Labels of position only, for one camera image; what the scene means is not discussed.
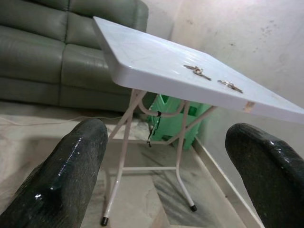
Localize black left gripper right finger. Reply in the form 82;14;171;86
225;123;304;228

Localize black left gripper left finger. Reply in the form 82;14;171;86
0;118;109;228

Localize bunch of metal keys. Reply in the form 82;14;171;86
183;64;212;81
217;79;244;94

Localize green plastic stool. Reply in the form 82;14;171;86
146;94;216;151

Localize green leather sofa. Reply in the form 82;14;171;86
0;0;149;114

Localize white folding table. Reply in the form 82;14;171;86
92;16;304;226

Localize black strap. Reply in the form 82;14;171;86
146;112;162;148

